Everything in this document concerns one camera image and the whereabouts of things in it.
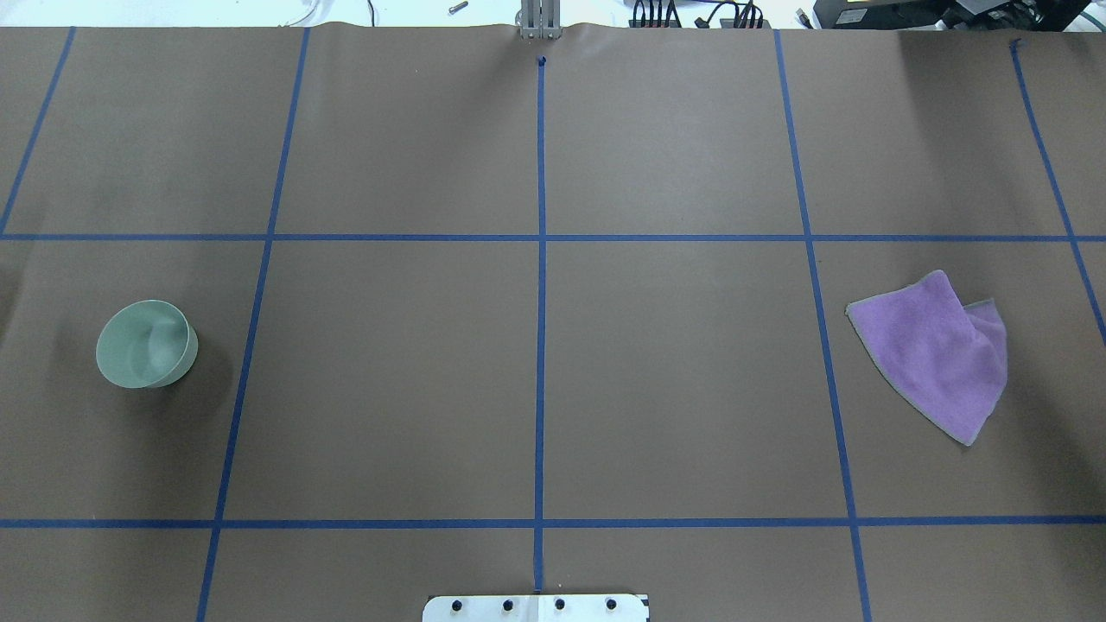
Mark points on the green plastic bowl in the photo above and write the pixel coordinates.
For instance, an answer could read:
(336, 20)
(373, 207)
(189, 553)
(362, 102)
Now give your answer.
(146, 345)

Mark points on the black power strip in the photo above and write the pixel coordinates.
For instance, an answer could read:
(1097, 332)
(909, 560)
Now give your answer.
(703, 15)

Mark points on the purple microfiber cloth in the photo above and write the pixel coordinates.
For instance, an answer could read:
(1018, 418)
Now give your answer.
(947, 359)

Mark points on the black equipment on bench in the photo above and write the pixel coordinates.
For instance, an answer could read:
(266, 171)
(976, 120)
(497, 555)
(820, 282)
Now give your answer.
(1036, 16)

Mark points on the aluminium frame post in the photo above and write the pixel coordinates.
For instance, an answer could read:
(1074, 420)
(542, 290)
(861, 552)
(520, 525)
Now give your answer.
(539, 20)

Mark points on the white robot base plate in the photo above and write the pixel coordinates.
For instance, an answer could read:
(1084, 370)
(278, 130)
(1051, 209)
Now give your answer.
(538, 607)

